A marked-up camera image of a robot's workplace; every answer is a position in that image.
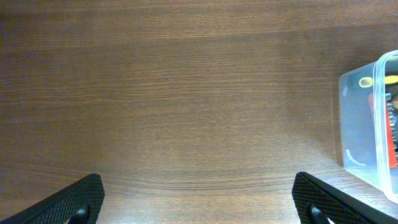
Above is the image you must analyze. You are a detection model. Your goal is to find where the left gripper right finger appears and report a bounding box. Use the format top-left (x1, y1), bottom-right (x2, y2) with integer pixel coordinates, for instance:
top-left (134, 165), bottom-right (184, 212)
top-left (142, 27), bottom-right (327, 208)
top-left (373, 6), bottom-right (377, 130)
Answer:
top-left (292, 172), bottom-right (397, 223)

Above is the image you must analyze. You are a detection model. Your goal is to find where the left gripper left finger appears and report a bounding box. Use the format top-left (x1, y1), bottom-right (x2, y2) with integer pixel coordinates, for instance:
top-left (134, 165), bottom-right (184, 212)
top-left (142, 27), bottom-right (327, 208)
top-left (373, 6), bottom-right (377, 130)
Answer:
top-left (2, 174), bottom-right (105, 224)

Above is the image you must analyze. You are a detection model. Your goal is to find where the orange bit holder strip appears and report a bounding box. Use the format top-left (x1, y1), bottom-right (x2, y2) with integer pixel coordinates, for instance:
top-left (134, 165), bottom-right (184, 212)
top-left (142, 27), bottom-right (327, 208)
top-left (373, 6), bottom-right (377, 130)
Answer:
top-left (384, 92), bottom-right (397, 168)

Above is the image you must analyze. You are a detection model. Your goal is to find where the file with black-yellow handle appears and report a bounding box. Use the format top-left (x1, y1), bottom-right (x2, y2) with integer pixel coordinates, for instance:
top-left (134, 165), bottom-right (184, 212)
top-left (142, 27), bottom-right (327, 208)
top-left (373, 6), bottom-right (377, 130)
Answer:
top-left (358, 75), bottom-right (398, 88)

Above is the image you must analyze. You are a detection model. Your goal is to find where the orange scraper wooden handle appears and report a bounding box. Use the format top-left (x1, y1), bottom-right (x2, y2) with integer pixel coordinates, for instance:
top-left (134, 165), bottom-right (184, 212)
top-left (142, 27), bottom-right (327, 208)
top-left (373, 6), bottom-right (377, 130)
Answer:
top-left (391, 95), bottom-right (398, 110)

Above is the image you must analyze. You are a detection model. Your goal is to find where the clear plastic container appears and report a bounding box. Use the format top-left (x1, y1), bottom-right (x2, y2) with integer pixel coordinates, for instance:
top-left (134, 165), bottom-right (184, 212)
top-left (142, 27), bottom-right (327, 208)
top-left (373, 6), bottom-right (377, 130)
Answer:
top-left (339, 50), bottom-right (397, 202)

